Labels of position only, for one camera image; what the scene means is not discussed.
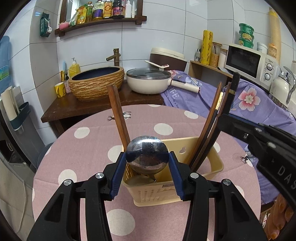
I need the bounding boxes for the dark chopstick gold band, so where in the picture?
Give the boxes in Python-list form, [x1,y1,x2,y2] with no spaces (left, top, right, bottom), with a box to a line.
[191,72,241,172]

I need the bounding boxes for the woven pattern basin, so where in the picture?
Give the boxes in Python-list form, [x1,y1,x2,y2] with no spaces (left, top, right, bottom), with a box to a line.
[69,66,125,101]

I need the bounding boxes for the stack green instant bowls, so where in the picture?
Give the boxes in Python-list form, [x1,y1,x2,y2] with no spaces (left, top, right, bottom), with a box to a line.
[238,23,254,49]

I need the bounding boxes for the dark wooden counter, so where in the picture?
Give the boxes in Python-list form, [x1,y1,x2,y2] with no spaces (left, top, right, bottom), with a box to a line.
[41,82,164,137]

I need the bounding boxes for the brass faucet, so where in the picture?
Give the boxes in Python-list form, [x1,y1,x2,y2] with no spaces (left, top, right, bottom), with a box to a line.
[106,48,121,66]

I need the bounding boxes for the yellow mug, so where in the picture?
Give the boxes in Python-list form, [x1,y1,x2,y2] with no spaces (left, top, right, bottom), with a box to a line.
[55,82,66,98]

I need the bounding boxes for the white microwave oven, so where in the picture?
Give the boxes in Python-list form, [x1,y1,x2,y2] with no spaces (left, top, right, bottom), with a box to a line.
[225,44,280,92]

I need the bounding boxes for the white kettle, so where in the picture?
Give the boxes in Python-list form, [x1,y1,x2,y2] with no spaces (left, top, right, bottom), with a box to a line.
[269,66,295,110]

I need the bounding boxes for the brown white rice cooker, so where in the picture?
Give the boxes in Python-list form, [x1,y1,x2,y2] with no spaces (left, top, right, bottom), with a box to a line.
[149,47,187,72]

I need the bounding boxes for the green hanging packet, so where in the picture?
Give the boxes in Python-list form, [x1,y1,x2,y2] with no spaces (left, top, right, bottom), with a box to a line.
[40,13,52,38]

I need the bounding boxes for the wooden framed mirror shelf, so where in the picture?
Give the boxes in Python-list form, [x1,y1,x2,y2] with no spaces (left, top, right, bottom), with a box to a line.
[55,1,147,37]

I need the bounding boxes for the brown wooden chopstick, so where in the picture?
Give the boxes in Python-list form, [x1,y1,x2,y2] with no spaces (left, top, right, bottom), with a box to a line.
[107,85,130,151]
[188,82,222,167]

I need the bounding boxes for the cream pan with lid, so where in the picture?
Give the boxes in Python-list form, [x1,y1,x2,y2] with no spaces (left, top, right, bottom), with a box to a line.
[126,68,200,94]

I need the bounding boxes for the yellow roll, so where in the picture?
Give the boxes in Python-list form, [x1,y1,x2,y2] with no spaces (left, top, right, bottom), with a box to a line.
[200,30,213,65]

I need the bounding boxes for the large steel spoon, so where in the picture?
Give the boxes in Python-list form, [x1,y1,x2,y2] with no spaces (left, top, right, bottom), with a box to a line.
[126,175,155,186]

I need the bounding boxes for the tall tan paper roll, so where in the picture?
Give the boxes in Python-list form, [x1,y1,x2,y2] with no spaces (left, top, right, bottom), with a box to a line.
[268,7,281,64]

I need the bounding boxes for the yellow soap bottle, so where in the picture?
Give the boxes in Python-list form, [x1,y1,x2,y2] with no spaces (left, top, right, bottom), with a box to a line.
[69,58,80,78]

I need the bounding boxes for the light wooden shelf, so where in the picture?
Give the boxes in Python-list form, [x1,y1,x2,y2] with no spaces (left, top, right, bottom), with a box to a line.
[189,61,233,87]

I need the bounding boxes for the brown chopstick group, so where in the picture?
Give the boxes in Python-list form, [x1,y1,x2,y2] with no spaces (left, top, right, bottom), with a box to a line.
[189,82,232,170]

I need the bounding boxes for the dark soy sauce bottle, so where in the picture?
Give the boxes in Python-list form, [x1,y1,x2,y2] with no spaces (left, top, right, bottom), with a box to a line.
[112,0,125,19]

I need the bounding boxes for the beige hanging cloth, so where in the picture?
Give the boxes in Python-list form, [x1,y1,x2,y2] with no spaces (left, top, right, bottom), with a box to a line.
[1,162,35,240]

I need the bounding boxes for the blue water jug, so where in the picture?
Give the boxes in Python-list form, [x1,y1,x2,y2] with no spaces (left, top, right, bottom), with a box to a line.
[0,36,11,93]

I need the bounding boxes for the small steel spoon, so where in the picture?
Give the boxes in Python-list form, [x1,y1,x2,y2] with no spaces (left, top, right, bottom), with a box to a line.
[125,136,169,181]

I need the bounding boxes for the grey water dispenser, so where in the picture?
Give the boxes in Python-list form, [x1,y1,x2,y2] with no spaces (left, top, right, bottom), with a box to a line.
[1,87,45,172]

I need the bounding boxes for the cream perforated utensil holder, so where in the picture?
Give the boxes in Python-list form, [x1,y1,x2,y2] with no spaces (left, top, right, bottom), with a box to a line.
[121,136,224,207]

